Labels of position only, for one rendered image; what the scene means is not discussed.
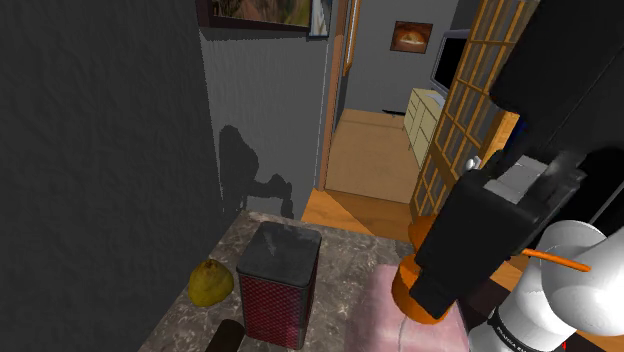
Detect orange vase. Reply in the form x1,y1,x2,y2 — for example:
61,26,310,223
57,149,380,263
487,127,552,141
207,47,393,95
392,214,459,326

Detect orange thin rod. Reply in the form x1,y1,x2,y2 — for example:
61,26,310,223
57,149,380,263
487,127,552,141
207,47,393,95
520,247,593,273

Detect cream chest of drawers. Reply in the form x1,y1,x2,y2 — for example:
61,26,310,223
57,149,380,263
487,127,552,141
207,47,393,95
402,87,448,170

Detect pink cloth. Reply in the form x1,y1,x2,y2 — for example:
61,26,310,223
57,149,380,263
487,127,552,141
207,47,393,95
343,263,472,352

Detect wooden lattice door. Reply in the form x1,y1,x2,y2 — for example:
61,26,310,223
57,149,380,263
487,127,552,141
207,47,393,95
409,0,542,223

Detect black television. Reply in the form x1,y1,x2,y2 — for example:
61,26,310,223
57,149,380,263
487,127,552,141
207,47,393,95
429,29,472,97

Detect red box with black lid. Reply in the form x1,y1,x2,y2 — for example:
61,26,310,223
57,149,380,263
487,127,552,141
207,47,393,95
236,221,323,351

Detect black cylinder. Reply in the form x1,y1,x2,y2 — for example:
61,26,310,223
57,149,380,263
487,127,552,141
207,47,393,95
204,319,246,352

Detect yellow-green pear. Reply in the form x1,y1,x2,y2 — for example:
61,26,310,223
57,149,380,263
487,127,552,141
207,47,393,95
187,259,235,308

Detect wooden door frame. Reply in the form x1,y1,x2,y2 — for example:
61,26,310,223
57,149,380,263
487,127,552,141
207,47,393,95
316,0,363,192

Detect orange wall picture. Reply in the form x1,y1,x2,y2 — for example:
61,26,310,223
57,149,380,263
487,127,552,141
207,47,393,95
389,20,435,55

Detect pale-framed wall picture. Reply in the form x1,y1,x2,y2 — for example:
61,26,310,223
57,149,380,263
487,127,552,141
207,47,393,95
307,0,334,39

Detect dark-framed landscape wall picture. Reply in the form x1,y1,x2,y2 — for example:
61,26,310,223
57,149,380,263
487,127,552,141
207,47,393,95
196,0,313,32

